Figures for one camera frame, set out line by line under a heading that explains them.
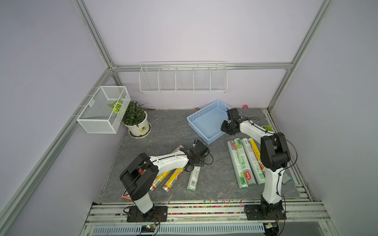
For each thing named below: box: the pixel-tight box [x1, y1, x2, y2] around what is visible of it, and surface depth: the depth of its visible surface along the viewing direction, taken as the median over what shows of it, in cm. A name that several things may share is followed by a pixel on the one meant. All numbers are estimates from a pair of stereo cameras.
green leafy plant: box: [122, 100, 146, 128], surface depth 95 cm
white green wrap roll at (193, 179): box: [186, 166, 201, 193], surface depth 83 cm
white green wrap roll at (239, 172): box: [226, 140, 249, 190], surface depth 88 cm
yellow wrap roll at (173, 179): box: [162, 168, 185, 193], surface depth 83 cm
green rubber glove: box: [282, 170, 293, 185], surface depth 86 cm
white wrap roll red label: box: [233, 137, 256, 187], surface depth 88 cm
